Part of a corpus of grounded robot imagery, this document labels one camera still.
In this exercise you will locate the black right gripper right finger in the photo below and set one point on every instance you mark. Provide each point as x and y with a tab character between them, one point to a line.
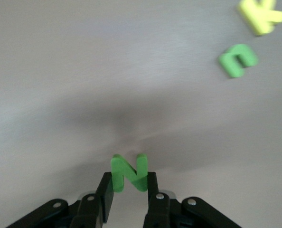
156	206

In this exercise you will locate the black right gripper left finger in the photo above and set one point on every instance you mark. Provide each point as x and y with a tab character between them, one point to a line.
103	202

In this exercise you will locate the green foam capital N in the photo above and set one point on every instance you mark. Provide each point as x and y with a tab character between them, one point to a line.
118	173

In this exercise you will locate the green foam lowercase n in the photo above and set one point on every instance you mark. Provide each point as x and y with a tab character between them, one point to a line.
228	61

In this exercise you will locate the yellow foam letter k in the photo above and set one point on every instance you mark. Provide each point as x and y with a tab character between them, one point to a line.
259	19

